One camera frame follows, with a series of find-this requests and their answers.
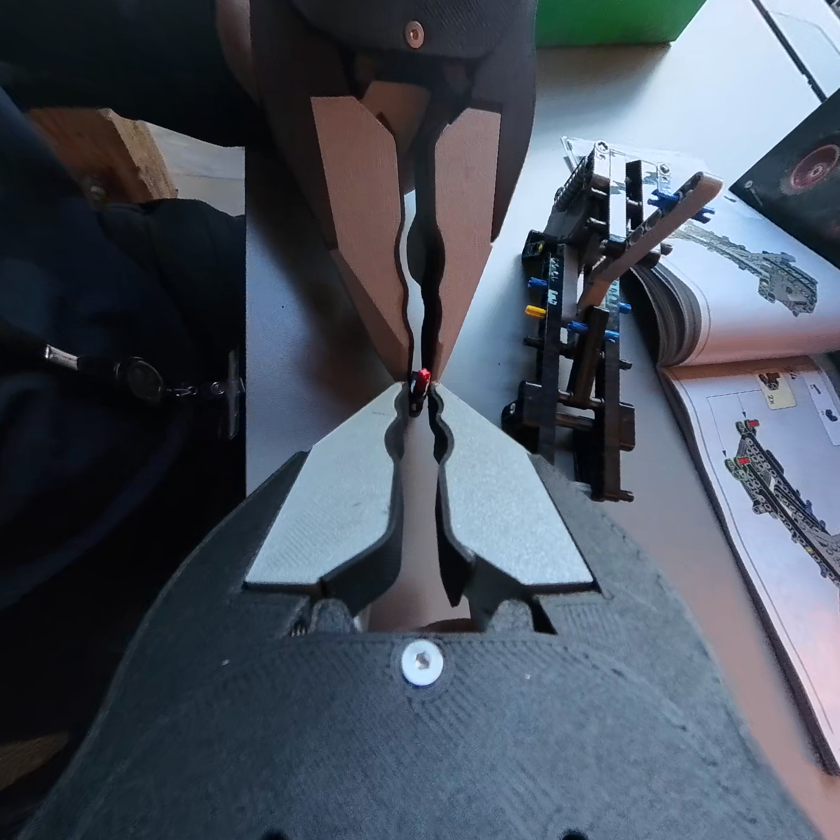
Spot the wooden block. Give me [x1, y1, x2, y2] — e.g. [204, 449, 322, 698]
[26, 108, 178, 204]

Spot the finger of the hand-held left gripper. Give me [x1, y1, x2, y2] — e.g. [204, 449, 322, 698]
[415, 105, 504, 382]
[310, 97, 416, 382]

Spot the green plastic bin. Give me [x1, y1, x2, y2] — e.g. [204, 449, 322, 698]
[535, 0, 708, 48]

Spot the open lego instruction booklet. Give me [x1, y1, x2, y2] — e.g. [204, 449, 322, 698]
[620, 164, 840, 775]

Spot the black lego box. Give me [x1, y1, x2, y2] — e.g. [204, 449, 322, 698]
[728, 85, 840, 263]

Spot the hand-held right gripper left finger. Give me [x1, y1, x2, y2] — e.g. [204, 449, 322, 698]
[244, 382, 421, 618]

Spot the black badge reel with clip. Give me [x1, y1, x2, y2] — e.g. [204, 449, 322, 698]
[45, 344, 245, 441]

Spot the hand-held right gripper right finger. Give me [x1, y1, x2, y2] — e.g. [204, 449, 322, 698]
[427, 382, 599, 624]

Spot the black lego model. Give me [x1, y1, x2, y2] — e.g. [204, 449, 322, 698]
[502, 141, 716, 503]

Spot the loose printed instruction sheet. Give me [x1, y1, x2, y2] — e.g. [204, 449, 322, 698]
[562, 134, 670, 173]

